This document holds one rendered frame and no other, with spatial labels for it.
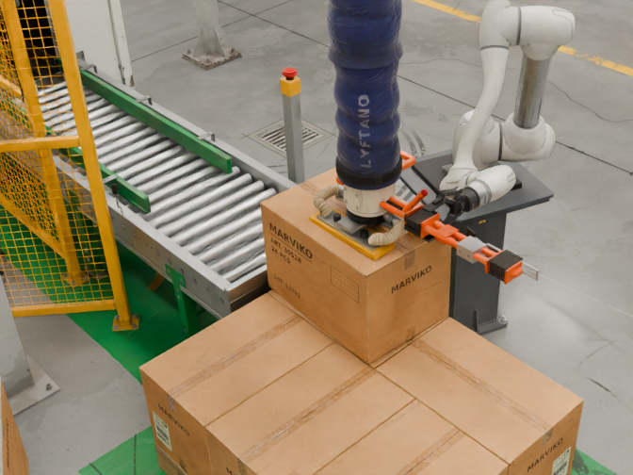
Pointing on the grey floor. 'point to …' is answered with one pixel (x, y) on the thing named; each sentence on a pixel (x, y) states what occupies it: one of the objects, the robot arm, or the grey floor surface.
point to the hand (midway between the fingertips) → (429, 222)
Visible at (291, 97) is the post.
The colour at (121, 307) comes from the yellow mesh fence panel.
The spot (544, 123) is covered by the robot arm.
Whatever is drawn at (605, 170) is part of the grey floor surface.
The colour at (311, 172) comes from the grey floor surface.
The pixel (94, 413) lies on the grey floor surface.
